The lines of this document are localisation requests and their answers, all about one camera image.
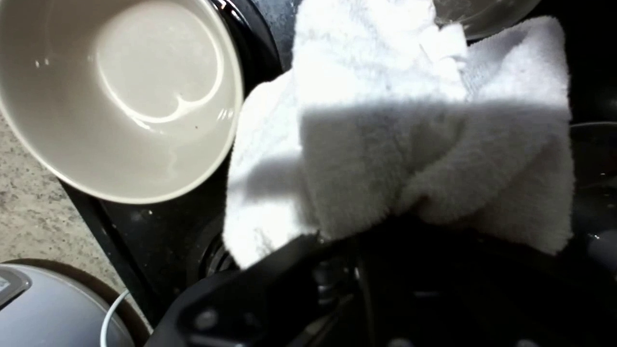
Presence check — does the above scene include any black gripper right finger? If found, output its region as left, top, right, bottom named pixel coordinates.
left=385, top=219, right=617, bottom=347

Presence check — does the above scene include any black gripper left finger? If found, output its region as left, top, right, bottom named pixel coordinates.
left=147, top=233, right=388, bottom=347

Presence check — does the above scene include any white towel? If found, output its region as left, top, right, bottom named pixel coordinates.
left=221, top=0, right=577, bottom=269

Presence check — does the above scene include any grey rice cooker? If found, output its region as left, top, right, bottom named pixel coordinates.
left=0, top=260, right=140, bottom=347

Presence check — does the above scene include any white mixing bowl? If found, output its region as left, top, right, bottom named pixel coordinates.
left=0, top=0, right=246, bottom=206

